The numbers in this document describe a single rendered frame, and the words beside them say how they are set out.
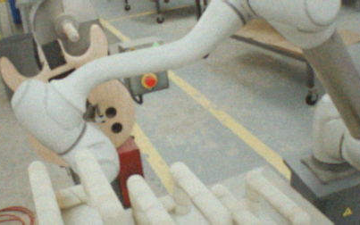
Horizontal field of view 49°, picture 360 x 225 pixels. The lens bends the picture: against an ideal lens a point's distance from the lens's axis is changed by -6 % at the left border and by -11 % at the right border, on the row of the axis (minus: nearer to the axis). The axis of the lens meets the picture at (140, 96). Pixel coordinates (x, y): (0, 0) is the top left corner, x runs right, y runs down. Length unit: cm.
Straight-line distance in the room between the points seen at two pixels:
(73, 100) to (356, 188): 98
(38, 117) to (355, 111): 77
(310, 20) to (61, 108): 54
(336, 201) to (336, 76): 56
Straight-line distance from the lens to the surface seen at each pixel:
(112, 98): 131
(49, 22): 154
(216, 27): 99
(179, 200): 80
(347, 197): 149
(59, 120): 90
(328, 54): 99
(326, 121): 138
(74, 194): 74
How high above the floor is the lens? 153
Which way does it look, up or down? 22 degrees down
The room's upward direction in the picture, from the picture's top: 9 degrees counter-clockwise
